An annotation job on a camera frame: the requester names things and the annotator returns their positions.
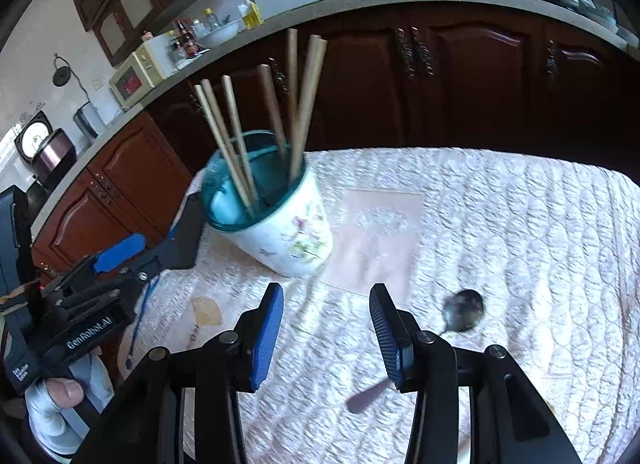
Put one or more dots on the teal rimmed floral utensil cup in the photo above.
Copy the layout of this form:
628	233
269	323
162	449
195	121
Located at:
290	234

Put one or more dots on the clear bottle with yellow cap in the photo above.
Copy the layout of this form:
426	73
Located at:
212	20

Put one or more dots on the brown wooden base cabinet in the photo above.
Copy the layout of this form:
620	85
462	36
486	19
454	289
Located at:
125	174
475	84

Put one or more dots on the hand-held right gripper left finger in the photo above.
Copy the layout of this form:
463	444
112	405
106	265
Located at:
267	339

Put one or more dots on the white wall socket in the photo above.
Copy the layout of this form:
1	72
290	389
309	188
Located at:
100	84

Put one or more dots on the dark round pot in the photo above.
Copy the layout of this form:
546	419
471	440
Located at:
35	196

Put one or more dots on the black round wall ornament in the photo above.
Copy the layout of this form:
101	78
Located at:
61	75

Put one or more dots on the white bowl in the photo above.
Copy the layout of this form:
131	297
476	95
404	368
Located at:
220	34

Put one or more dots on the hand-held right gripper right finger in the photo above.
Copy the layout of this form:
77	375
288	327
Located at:
392	339

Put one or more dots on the white quilted tablecloth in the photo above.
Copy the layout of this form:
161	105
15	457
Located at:
525	244

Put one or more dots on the dark blue grey box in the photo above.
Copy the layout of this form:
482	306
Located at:
15	234

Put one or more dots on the yellow cooking oil bottle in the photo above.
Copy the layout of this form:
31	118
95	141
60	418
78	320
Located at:
252	17

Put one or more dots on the cream microwave oven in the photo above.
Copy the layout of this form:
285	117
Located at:
145	64

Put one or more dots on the person's left hand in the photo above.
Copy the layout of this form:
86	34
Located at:
62	391

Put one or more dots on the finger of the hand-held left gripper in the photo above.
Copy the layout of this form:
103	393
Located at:
150	264
120	250

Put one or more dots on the rice cooker with open lid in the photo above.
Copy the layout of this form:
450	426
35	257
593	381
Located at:
52	152

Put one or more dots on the metal spoon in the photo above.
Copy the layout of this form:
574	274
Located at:
465	314

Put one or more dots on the silver electric kettle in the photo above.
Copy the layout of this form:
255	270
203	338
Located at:
87	122

